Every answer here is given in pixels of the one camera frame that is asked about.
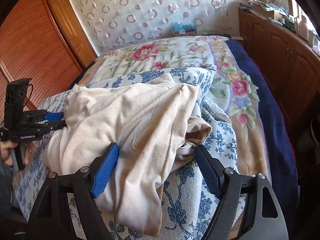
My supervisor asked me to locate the beige printed t-shirt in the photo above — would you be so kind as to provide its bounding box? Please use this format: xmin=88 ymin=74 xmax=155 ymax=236
xmin=43 ymin=74 xmax=212 ymax=237

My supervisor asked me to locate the person's left hand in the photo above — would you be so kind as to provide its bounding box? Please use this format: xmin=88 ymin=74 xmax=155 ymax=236
xmin=0 ymin=139 xmax=37 ymax=168

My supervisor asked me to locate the navy blue blanket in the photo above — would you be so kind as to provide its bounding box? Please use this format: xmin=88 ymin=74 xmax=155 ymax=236
xmin=226 ymin=39 xmax=298 ymax=219

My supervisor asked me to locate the brown slatted wardrobe door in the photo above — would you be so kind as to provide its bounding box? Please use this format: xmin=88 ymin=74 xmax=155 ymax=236
xmin=1 ymin=0 xmax=97 ymax=115

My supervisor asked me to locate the white circle-pattern curtain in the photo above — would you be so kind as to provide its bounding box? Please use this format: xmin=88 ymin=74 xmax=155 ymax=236
xmin=70 ymin=0 xmax=240 ymax=55

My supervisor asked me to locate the blue tissue pack box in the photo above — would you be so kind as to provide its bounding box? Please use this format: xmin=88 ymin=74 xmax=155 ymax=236
xmin=171 ymin=22 xmax=197 ymax=37

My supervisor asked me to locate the brown wooden side cabinet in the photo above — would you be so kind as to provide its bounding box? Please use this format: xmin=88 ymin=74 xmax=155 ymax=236
xmin=238 ymin=10 xmax=319 ymax=132

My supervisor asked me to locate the clutter on cabinet top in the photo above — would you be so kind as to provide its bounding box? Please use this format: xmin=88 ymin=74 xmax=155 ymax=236
xmin=238 ymin=0 xmax=319 ymax=65

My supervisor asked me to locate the black cable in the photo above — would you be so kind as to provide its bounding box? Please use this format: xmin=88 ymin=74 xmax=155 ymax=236
xmin=22 ymin=84 xmax=34 ymax=106

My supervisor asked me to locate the black camera box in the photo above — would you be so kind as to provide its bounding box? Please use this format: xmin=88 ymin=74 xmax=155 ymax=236
xmin=4 ymin=78 xmax=31 ymax=129

